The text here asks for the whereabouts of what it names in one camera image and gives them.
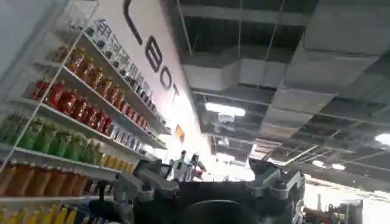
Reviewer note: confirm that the grey machine with red parts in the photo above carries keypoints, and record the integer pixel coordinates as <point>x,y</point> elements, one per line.
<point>187,169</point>

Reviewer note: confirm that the dark equipment rack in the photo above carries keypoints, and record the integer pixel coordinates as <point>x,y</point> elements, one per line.
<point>338,213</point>

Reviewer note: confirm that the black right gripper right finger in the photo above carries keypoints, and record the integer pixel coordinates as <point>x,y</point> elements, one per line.
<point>274,182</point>

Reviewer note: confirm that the long ceiling light panel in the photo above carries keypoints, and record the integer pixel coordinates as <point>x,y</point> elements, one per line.
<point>225,109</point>

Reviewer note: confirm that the white ceiling-mounted box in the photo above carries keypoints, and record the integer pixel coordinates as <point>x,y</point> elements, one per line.
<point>226,117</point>

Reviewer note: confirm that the small ceiling spot light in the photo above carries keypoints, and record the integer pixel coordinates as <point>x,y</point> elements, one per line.
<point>318,163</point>
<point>338,167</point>

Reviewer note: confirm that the small orange wall sign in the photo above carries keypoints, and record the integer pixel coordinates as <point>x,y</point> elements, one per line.
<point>179,134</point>

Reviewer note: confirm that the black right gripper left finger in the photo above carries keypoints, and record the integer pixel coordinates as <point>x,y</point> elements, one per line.
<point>152,182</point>

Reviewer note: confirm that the round ceiling light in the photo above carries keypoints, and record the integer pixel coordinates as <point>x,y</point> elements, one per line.
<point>384,139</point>

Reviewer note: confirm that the white shelf with bottled goods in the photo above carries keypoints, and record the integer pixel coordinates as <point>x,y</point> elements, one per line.
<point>70,121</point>

